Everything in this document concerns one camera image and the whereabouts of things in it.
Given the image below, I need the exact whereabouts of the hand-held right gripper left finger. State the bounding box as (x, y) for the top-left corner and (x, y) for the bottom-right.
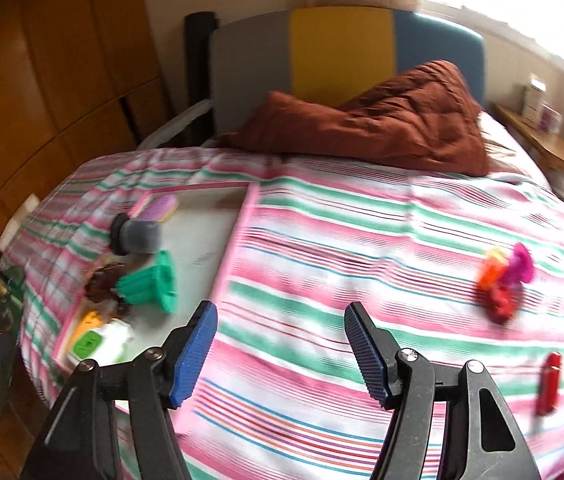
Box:
(20, 300), (219, 480)

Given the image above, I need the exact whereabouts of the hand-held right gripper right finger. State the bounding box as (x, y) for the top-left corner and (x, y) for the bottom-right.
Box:
(344, 301), (543, 480)

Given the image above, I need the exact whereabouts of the lime green white toy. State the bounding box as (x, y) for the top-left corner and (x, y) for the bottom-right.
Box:
(66, 321), (135, 366)

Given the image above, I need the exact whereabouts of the green ribbed toy mold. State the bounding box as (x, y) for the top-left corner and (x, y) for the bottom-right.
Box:
(114, 250), (179, 315)

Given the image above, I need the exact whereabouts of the pink-rimmed white tray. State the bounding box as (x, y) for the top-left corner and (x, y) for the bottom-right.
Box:
(54, 182), (261, 386)

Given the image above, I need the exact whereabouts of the yellow toy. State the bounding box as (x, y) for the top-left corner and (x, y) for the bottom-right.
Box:
(70, 310), (107, 346)

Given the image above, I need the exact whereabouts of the green glass table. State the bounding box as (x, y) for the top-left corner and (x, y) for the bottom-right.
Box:
(0, 265), (30, 436)

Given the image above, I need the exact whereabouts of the white ribbed plastic piece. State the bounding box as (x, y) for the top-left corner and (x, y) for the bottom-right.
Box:
(0, 195), (40, 251)

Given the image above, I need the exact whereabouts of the striped bed sheet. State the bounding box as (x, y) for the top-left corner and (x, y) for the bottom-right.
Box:
(0, 147), (564, 480)

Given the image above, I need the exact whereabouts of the dark red toy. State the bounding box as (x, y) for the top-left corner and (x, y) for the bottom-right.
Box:
(482, 282), (522, 325)

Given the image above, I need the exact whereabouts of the orange toy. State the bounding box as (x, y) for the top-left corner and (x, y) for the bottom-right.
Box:
(477, 247), (508, 293)

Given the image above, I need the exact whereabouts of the purple frosted toy cookie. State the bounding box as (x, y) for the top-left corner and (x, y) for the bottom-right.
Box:
(129, 194), (180, 223)

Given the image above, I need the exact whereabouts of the magenta toy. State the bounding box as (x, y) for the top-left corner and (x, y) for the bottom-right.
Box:
(504, 242), (536, 286)

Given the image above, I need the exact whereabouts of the white textured bar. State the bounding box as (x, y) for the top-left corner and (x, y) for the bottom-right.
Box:
(136, 99), (213, 150)

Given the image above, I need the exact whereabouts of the brown quilt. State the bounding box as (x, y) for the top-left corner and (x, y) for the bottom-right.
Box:
(219, 59), (493, 177)

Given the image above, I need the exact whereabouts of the wooden nightstand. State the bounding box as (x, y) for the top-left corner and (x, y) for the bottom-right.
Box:
(492, 102), (564, 196)

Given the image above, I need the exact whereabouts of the wooden wardrobe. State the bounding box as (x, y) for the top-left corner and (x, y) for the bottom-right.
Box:
(0, 0), (173, 271)

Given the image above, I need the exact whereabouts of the purple box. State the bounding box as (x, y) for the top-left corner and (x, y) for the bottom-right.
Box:
(539, 102), (563, 135)

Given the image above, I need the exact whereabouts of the grey yellow blue headboard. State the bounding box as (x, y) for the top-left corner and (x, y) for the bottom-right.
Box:
(209, 6), (487, 136)

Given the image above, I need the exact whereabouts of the window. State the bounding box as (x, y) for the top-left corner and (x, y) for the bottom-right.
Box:
(414, 0), (564, 76)

